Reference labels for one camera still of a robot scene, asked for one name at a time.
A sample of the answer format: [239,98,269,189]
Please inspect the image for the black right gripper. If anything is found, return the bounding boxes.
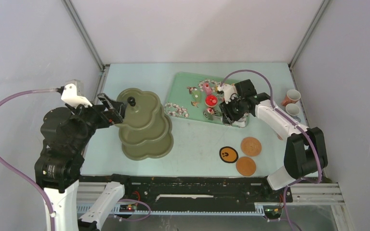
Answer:
[219,95,245,125]

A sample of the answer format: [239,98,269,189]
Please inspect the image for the yellow smiley face coaster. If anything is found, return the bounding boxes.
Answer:
[219,146,238,163]

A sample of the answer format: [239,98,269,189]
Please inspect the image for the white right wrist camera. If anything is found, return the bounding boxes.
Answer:
[217,84,238,103]

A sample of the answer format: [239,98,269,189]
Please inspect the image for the red toy donut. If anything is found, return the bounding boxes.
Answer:
[205,94,219,108]

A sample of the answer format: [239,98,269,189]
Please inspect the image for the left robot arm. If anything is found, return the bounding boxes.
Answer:
[34,92,127,231]

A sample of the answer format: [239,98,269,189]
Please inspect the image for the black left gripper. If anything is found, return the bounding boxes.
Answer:
[67,91,128,149]

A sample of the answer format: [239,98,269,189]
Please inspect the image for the green three-tier serving stand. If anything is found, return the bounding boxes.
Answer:
[116,88,174,161]

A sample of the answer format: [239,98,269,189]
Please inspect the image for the metal serving tongs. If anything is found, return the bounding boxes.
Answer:
[203,108,249,128]

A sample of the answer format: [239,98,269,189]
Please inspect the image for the far orange cup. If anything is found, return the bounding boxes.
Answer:
[281,89,301,107]

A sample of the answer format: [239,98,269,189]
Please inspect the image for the round cork coaster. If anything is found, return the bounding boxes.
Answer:
[240,137,262,156]
[236,156,257,176]

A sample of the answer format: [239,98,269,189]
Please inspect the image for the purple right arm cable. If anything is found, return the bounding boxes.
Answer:
[220,69,323,231]

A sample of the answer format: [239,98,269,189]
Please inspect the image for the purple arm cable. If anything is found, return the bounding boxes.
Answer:
[0,88,65,231]
[220,69,323,231]

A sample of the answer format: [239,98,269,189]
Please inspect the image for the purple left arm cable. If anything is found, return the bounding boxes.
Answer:
[0,88,65,231]

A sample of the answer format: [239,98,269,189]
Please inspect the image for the near round cork coaster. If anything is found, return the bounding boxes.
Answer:
[236,156,257,176]

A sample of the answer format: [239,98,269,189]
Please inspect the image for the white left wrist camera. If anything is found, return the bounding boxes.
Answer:
[61,79,93,108]

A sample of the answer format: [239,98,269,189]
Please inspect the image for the middle white cup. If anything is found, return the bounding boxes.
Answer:
[285,103,301,123]

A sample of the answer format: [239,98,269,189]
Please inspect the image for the pink toy cake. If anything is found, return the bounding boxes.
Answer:
[202,83,212,95]

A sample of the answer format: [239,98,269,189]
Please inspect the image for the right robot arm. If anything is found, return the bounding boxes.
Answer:
[217,79,328,201]

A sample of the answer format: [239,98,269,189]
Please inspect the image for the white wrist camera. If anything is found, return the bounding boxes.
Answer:
[217,84,238,103]
[61,79,93,108]

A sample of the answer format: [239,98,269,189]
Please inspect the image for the far round cork coaster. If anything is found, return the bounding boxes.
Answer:
[240,137,262,156]

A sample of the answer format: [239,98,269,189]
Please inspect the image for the green floral serving tray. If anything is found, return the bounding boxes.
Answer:
[164,72,224,124]

